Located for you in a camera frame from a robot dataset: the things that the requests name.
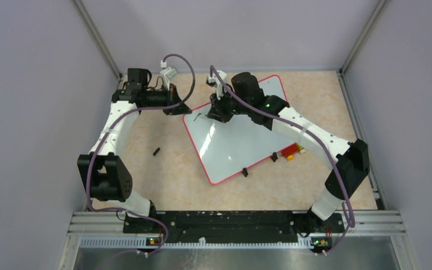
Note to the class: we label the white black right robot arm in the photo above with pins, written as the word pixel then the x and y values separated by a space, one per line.
pixel 348 161

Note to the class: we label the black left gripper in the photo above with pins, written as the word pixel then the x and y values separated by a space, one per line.
pixel 172 97

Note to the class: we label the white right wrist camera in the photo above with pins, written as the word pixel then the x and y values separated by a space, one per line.
pixel 217 79

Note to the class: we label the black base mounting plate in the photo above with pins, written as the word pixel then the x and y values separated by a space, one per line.
pixel 224 227

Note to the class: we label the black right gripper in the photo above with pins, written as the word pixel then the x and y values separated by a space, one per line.
pixel 216 111

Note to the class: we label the black marker cap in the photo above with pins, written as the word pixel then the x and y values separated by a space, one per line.
pixel 156 151

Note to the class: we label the pink framed whiteboard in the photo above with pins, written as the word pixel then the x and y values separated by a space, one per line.
pixel 224 149

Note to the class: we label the aluminium frame rail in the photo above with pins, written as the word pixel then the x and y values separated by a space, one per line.
pixel 368 224

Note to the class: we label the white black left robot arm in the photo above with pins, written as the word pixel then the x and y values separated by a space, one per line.
pixel 103 173

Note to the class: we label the black whiteboard clip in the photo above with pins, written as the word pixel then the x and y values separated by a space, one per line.
pixel 245 172
pixel 274 157

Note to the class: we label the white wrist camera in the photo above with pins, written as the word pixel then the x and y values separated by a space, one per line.
pixel 217 79
pixel 167 73

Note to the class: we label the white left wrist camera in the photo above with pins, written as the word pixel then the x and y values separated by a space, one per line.
pixel 167 73

